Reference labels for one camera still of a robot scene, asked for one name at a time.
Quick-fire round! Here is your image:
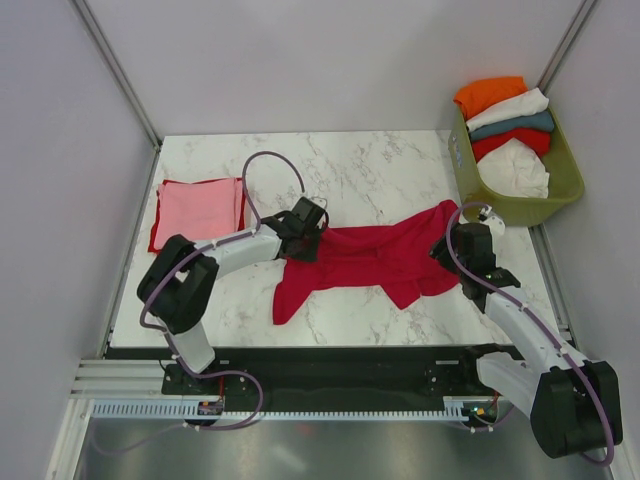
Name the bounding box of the white slotted cable duct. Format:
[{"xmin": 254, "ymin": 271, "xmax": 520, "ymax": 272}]
[{"xmin": 92, "ymin": 394, "xmax": 519, "ymax": 421}]

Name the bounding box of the left aluminium frame post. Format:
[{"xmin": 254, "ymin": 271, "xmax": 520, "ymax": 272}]
[{"xmin": 69, "ymin": 0, "xmax": 164, "ymax": 151}]

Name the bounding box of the orange t shirt in bin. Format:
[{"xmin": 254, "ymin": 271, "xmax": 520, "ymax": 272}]
[{"xmin": 453, "ymin": 76, "xmax": 528, "ymax": 120}]

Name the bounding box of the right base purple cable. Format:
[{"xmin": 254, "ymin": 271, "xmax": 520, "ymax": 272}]
[{"xmin": 449, "ymin": 394, "xmax": 519, "ymax": 435}]

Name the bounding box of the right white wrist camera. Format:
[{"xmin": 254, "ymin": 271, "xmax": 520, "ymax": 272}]
[{"xmin": 478, "ymin": 205, "xmax": 506, "ymax": 238}]

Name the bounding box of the aluminium frame post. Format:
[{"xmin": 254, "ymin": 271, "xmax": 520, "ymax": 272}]
[
  {"xmin": 69, "ymin": 0, "xmax": 164, "ymax": 151},
  {"xmin": 537, "ymin": 0, "xmax": 601, "ymax": 94}
]

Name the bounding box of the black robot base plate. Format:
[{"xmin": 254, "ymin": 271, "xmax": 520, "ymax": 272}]
[{"xmin": 106, "ymin": 344, "xmax": 521, "ymax": 409}]

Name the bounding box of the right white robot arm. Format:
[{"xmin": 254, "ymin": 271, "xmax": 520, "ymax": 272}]
[{"xmin": 430, "ymin": 220, "xmax": 623, "ymax": 465}]

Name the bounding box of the white folded shirt in bin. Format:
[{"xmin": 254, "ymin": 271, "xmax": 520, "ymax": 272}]
[{"xmin": 466, "ymin": 88, "xmax": 549, "ymax": 132}]

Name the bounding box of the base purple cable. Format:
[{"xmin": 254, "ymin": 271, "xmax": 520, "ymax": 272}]
[
  {"xmin": 92, "ymin": 372, "xmax": 266, "ymax": 456},
  {"xmin": 449, "ymin": 394, "xmax": 519, "ymax": 435}
]

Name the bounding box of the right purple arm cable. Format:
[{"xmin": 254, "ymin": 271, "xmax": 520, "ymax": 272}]
[{"xmin": 445, "ymin": 202, "xmax": 617, "ymax": 467}]

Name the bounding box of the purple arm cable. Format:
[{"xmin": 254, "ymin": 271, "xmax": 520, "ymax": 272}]
[
  {"xmin": 139, "ymin": 150, "xmax": 311, "ymax": 376},
  {"xmin": 445, "ymin": 202, "xmax": 617, "ymax": 467}
]

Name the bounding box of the crimson red t shirt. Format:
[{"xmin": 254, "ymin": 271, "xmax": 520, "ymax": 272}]
[{"xmin": 272, "ymin": 200, "xmax": 458, "ymax": 325}]

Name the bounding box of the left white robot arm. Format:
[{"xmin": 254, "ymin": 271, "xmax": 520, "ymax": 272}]
[{"xmin": 136, "ymin": 197, "xmax": 329, "ymax": 393}]

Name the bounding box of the folded red t shirt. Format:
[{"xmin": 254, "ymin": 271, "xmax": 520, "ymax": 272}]
[{"xmin": 146, "ymin": 175, "xmax": 248, "ymax": 257}]

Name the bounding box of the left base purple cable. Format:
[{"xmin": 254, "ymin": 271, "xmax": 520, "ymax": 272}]
[{"xmin": 92, "ymin": 372, "xmax": 266, "ymax": 456}]

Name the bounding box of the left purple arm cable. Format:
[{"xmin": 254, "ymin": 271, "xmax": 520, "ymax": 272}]
[{"xmin": 139, "ymin": 150, "xmax": 311, "ymax": 376}]

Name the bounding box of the crumpled white shirt in bin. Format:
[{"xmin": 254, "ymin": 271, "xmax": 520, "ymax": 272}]
[{"xmin": 477, "ymin": 139, "xmax": 550, "ymax": 199}]

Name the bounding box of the olive green plastic bin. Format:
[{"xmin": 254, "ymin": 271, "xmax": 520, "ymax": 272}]
[{"xmin": 448, "ymin": 112, "xmax": 584, "ymax": 227}]

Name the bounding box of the right aluminium frame post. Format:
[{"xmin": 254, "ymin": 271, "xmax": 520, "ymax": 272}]
[{"xmin": 537, "ymin": 0, "xmax": 601, "ymax": 94}]

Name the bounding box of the red shirt in bin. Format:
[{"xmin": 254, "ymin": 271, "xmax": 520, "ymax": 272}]
[{"xmin": 471, "ymin": 127, "xmax": 553, "ymax": 163}]

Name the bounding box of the teal shirt in bin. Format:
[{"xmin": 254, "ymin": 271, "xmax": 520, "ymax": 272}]
[{"xmin": 469, "ymin": 110, "xmax": 555, "ymax": 142}]

